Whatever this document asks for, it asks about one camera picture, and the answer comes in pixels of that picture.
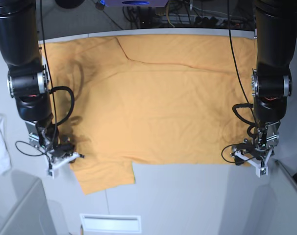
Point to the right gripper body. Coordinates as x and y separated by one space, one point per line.
43 134

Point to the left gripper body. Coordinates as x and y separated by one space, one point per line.
262 139

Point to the orange T-shirt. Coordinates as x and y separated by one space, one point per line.
151 99

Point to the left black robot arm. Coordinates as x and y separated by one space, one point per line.
276 25

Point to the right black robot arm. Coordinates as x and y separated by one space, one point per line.
28 81

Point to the grey right partition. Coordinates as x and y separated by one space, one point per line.
274 207

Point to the grey partition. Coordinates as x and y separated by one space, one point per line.
274 207
30 215

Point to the white table slot plate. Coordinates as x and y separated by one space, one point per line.
121 224

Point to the grey left partition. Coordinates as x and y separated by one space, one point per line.
30 215

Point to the white power strip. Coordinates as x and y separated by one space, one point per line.
192 19

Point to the blue grey device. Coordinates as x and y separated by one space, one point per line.
140 3

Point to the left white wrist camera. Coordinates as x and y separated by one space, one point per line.
255 164

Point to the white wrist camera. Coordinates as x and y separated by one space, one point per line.
55 163
255 164

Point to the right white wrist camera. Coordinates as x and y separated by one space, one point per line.
55 163

